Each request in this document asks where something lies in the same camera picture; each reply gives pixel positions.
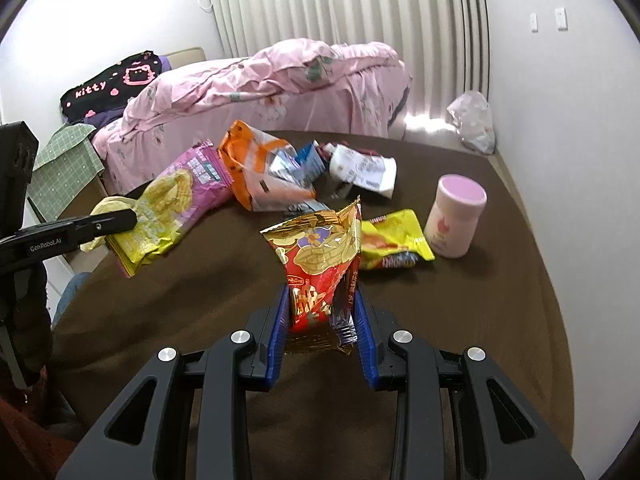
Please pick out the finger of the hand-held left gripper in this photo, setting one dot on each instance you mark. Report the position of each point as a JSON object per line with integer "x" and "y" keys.
{"x": 100, "y": 225}

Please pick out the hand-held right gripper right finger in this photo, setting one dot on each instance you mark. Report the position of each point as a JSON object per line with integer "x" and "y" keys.
{"x": 364, "y": 350}

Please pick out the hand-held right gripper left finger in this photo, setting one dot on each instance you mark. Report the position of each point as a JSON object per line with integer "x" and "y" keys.
{"x": 278, "y": 345}

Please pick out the yellow plastic bag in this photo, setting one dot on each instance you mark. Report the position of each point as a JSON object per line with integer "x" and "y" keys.
{"x": 112, "y": 204}

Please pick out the purple yellow snack packet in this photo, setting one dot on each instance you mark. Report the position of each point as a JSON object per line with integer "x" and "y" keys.
{"x": 170, "y": 200}

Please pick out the gold red snack packet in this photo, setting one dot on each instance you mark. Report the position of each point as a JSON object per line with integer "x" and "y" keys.
{"x": 310, "y": 265}

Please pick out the white snack packet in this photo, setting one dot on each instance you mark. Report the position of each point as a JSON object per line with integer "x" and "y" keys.
{"x": 365, "y": 170}

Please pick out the wooden nightstand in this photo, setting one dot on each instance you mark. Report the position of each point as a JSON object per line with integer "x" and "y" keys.
{"x": 97, "y": 187}

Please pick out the green checked cloth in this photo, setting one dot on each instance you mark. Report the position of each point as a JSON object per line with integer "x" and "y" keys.
{"x": 65, "y": 160}

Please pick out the black Hello Kitty pillow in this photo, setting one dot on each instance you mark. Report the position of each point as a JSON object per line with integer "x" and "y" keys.
{"x": 100, "y": 90}

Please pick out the yellow snack packet red label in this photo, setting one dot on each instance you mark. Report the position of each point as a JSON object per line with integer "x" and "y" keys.
{"x": 395, "y": 235}

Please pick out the silver foil wrapper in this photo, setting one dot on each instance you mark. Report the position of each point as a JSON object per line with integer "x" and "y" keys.
{"x": 302, "y": 208}

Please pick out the pink lidded bottle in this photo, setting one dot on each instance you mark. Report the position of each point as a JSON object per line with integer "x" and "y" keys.
{"x": 452, "y": 220}

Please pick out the orange snack bag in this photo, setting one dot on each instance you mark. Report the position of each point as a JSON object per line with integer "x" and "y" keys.
{"x": 250, "y": 160}

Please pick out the pink floral duvet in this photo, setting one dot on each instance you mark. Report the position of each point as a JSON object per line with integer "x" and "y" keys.
{"x": 225, "y": 85}

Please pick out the blue white packet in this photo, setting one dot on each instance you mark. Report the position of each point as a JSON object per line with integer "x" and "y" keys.
{"x": 306, "y": 157}

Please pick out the beige headboard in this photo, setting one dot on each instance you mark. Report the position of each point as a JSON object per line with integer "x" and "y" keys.
{"x": 187, "y": 56}

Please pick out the pink floral bed sheet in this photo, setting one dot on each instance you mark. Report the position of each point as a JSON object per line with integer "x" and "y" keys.
{"x": 350, "y": 110}

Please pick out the white plastic bag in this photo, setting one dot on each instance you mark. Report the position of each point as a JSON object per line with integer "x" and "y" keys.
{"x": 472, "y": 120}

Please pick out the striped white curtain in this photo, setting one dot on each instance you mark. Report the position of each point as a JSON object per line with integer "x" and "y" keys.
{"x": 375, "y": 10}

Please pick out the white wall switch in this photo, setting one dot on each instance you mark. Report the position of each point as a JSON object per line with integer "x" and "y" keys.
{"x": 561, "y": 18}
{"x": 534, "y": 21}

